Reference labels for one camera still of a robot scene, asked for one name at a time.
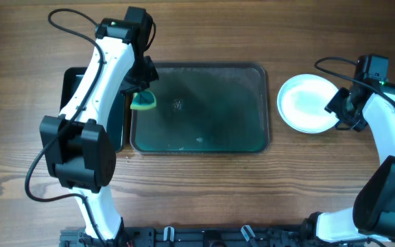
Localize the white plate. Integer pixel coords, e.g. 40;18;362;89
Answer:
276;74;338;134

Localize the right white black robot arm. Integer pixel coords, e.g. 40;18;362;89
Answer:
300;86;395;245

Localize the small black water tray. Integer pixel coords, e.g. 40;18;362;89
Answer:
60;67;126;152

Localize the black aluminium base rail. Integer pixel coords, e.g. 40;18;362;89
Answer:
59;224;366;247

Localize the yellow green sponge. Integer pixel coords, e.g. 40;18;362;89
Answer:
130;91;157;110

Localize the large dark serving tray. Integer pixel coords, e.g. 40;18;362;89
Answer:
130;62;271;154

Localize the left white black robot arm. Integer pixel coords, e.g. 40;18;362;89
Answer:
32;16;158;246

